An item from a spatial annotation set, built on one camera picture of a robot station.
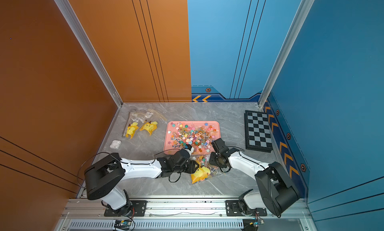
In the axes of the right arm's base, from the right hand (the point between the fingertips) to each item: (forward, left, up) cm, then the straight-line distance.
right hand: (211, 161), depth 89 cm
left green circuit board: (-31, +43, -2) cm, 53 cm away
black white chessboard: (+16, -31, +3) cm, 35 cm away
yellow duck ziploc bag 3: (-7, +4, +4) cm, 9 cm away
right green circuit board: (-31, -17, -2) cm, 35 cm away
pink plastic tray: (+16, +9, +3) cm, 19 cm away
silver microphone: (+29, +57, +5) cm, 64 cm away
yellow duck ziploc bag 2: (+32, +54, +3) cm, 62 cm away
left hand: (-3, +8, +3) cm, 9 cm away
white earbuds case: (+10, +62, +2) cm, 63 cm away
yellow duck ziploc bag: (+27, +41, +6) cm, 50 cm away
